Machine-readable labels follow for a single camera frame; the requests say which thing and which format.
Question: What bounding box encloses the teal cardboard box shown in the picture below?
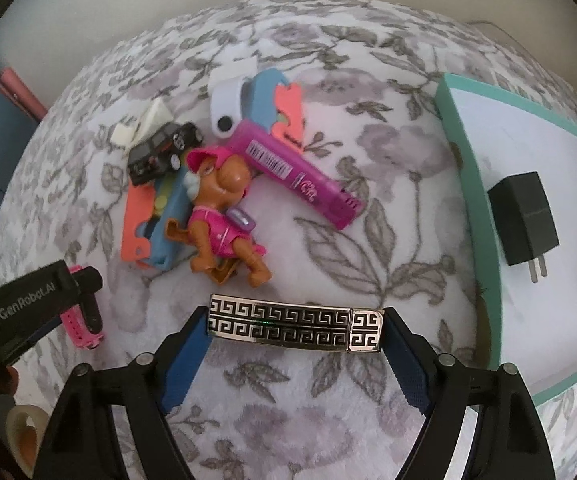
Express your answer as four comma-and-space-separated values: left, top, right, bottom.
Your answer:
436, 72, 577, 405

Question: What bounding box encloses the magenta plastic case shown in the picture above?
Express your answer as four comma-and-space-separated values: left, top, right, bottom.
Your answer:
226, 121, 365, 231

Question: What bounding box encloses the coral puzzle piece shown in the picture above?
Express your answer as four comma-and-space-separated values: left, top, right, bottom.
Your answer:
270, 82, 304, 153
121, 180, 164, 263

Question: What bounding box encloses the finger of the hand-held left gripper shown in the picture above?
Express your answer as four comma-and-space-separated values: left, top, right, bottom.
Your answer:
71, 266, 104, 337

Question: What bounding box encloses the red-haired toy figure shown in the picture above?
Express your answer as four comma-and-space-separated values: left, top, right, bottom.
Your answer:
166, 146, 270, 288

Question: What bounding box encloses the pink wrist watch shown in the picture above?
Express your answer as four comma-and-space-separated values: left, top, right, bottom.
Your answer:
61, 265, 105, 351

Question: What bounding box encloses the black power adapter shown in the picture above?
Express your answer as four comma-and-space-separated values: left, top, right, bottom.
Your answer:
487, 171, 561, 283

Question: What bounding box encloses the large white foam piece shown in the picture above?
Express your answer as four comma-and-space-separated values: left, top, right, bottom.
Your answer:
136, 97, 172, 143

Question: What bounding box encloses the pink pole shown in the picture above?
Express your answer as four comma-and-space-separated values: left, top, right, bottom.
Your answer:
0, 67, 49, 121

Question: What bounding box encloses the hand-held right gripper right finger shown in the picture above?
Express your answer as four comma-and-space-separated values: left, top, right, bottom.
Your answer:
381, 306, 557, 480

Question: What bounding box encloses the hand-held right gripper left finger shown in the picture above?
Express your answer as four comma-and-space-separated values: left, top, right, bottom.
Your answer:
33, 305, 214, 480

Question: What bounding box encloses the white oval plastic device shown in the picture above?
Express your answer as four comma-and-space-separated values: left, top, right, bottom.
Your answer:
208, 76, 249, 138

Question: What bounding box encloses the white cable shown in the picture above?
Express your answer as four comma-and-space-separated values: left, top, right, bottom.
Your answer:
469, 19, 534, 61

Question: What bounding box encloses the clear tape roll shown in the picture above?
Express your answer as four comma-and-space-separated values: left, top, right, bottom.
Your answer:
4, 402, 50, 468

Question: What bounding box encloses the floral blanket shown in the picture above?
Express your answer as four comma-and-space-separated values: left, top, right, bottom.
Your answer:
0, 0, 577, 480

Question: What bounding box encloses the yellow green puzzle piece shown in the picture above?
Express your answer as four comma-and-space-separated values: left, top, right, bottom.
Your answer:
151, 180, 174, 221

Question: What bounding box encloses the black toy car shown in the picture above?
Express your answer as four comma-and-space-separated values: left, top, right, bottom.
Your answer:
127, 121, 203, 186

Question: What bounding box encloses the person's left hand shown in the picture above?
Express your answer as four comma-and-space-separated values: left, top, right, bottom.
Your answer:
0, 366, 20, 400

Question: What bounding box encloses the small white foam piece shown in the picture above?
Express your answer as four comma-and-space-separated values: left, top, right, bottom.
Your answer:
111, 122, 136, 150

